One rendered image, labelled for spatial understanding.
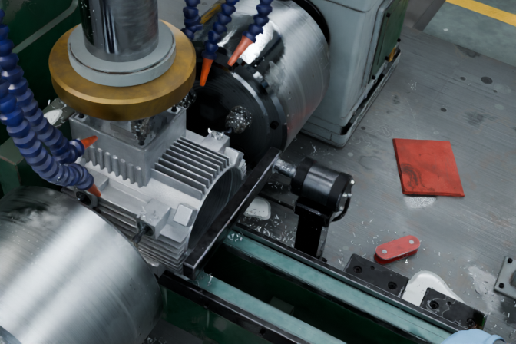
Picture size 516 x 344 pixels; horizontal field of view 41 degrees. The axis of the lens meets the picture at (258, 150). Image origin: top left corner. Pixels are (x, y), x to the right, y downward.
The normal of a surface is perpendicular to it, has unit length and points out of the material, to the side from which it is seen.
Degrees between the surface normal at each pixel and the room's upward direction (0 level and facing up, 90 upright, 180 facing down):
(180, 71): 0
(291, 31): 32
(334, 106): 90
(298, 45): 39
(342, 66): 90
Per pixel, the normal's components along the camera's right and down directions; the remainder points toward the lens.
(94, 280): 0.61, -0.30
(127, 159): -0.47, 0.61
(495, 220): 0.07, -0.70
